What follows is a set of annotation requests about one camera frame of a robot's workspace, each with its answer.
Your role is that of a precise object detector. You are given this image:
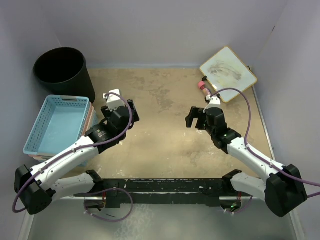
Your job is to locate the pink perforated basket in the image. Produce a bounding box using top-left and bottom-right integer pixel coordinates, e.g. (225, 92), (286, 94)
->
(23, 102), (98, 162)

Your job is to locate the large black bucket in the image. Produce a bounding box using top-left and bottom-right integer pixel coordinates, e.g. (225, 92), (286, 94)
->
(33, 47), (96, 103)

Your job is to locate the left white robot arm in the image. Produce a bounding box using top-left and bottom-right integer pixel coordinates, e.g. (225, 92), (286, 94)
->
(12, 99), (140, 215)

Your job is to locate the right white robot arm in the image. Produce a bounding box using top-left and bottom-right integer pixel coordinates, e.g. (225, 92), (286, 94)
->
(185, 106), (308, 217)

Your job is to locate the pink-capped glitter bottle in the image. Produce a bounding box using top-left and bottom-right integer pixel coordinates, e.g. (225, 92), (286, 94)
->
(197, 81), (212, 98)

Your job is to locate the yellow-framed whiteboard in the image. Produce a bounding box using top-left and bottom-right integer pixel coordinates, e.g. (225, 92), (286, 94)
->
(199, 46), (258, 103)

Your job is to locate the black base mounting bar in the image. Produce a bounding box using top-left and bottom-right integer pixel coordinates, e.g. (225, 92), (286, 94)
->
(75, 169), (241, 208)

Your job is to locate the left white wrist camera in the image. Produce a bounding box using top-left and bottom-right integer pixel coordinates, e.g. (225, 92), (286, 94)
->
(103, 88), (125, 111)

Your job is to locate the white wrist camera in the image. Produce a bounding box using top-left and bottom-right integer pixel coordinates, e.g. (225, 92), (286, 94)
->
(205, 95), (221, 106)
(103, 88), (125, 111)

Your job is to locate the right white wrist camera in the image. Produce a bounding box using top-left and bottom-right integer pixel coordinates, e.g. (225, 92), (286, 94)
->
(205, 95), (221, 106)

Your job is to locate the base left purple cable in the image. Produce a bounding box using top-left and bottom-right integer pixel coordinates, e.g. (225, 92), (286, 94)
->
(83, 187), (134, 223)

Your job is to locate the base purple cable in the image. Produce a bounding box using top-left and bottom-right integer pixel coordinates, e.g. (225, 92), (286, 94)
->
(83, 187), (134, 223)
(222, 192), (254, 216)

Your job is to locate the base right purple cable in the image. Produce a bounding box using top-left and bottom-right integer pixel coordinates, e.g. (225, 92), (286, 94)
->
(222, 192), (254, 216)

